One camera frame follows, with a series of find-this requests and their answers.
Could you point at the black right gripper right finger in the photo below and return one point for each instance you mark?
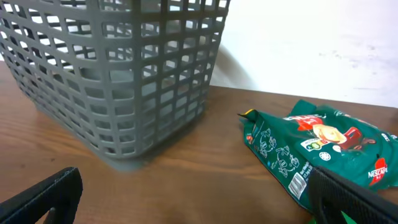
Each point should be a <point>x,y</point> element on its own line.
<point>333,197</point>

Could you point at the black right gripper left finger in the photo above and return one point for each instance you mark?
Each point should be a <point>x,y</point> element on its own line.
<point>56,197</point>

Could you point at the green Nescafe coffee pouch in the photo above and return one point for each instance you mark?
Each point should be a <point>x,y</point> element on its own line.
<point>290,147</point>

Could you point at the grey plastic basket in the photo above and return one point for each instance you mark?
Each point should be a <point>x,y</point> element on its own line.
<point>123,76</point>

